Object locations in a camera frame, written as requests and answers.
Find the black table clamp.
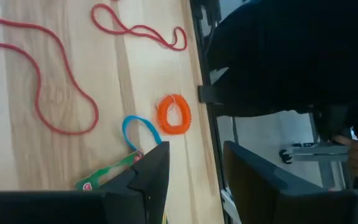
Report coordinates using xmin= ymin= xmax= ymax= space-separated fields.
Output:
xmin=197 ymin=84 xmax=226 ymax=105

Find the grey chair base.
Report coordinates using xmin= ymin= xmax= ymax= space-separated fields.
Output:
xmin=278 ymin=140 xmax=354 ymax=189

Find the black aluminium rig frame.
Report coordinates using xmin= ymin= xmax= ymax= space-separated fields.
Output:
xmin=188 ymin=0 xmax=229 ymax=224

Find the blue rubber band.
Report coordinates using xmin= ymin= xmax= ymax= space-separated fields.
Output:
xmin=121 ymin=114 xmax=163 ymax=154

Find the yellow green crayon box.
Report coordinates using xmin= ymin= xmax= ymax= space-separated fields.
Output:
xmin=74 ymin=150 xmax=145 ymax=192

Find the orange-red spiral coil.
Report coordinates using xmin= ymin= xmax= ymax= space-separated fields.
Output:
xmin=155 ymin=93 xmax=193 ymax=136

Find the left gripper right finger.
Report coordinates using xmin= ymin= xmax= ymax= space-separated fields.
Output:
xmin=223 ymin=140 xmax=357 ymax=224

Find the red rubber band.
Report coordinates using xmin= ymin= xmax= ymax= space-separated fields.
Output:
xmin=0 ymin=9 xmax=100 ymax=136
xmin=90 ymin=2 xmax=188 ymax=52

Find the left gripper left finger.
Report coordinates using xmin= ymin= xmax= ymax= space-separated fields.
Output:
xmin=99 ymin=141 xmax=170 ymax=224

